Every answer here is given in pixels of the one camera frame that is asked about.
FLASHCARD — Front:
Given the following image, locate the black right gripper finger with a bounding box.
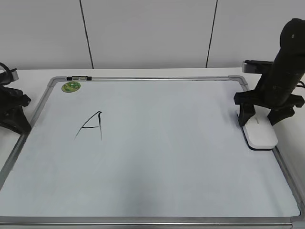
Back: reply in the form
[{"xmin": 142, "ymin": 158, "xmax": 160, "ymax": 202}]
[
  {"xmin": 267, "ymin": 107, "xmax": 295, "ymax": 125},
  {"xmin": 238, "ymin": 104, "xmax": 255, "ymax": 126}
]

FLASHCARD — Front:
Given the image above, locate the white aluminium-framed whiteboard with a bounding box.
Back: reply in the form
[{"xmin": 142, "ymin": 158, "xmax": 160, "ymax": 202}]
[{"xmin": 0, "ymin": 76, "xmax": 305, "ymax": 229}]

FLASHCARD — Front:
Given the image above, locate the green round magnet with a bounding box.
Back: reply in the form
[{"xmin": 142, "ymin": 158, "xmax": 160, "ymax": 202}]
[{"xmin": 61, "ymin": 81, "xmax": 81, "ymax": 93}]

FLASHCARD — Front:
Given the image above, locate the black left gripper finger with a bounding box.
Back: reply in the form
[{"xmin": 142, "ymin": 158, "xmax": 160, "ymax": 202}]
[{"xmin": 0, "ymin": 107, "xmax": 31, "ymax": 135}]

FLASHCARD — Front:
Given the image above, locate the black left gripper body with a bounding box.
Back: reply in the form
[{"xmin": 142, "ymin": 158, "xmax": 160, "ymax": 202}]
[{"xmin": 0, "ymin": 86, "xmax": 31, "ymax": 114}]

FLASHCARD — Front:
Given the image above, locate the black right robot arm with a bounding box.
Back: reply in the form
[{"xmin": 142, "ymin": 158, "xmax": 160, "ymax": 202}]
[{"xmin": 234, "ymin": 18, "xmax": 305, "ymax": 127}]

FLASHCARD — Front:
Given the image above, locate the white whiteboard eraser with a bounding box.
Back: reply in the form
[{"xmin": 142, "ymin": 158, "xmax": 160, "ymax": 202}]
[{"xmin": 241, "ymin": 112, "xmax": 278, "ymax": 151}]

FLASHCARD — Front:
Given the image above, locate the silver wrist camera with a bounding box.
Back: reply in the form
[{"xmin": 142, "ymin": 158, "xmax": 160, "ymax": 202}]
[
  {"xmin": 0, "ymin": 68, "xmax": 19, "ymax": 85},
  {"xmin": 242, "ymin": 60, "xmax": 273, "ymax": 74}
]

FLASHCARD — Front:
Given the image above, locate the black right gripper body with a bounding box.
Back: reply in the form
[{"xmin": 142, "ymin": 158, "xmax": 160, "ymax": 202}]
[{"xmin": 234, "ymin": 78, "xmax": 305, "ymax": 110}]

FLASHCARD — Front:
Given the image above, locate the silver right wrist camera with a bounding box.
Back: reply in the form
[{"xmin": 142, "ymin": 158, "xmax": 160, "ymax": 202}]
[{"xmin": 242, "ymin": 60, "xmax": 273, "ymax": 74}]

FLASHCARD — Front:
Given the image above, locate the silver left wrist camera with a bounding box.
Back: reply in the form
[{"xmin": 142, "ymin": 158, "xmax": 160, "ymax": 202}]
[{"xmin": 0, "ymin": 68, "xmax": 19, "ymax": 85}]

